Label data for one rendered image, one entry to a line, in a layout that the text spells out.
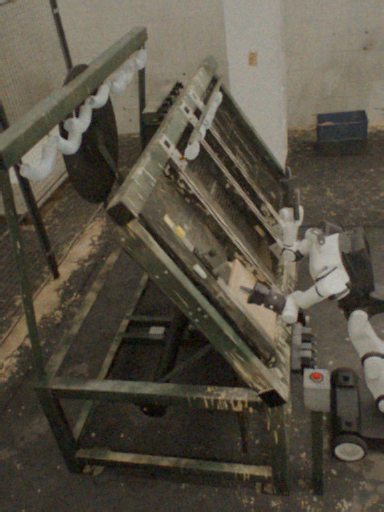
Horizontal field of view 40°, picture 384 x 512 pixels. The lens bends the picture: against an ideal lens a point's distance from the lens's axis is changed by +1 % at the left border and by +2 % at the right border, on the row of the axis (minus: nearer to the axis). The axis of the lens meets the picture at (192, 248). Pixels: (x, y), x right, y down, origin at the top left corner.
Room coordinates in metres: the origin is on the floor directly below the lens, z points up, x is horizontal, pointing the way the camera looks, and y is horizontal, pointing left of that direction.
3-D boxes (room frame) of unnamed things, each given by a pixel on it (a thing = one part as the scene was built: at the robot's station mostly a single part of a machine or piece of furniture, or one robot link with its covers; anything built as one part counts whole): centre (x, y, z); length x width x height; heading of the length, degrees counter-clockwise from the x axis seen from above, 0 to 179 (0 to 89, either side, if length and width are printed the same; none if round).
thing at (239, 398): (3.00, 0.03, 0.41); 2.20 x 1.38 x 0.83; 164
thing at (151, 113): (3.78, 0.03, 1.38); 0.70 x 0.15 x 0.85; 164
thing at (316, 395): (1.76, -0.49, 0.84); 0.12 x 0.12 x 0.18; 74
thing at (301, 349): (2.20, -0.55, 0.69); 0.50 x 0.14 x 0.24; 164
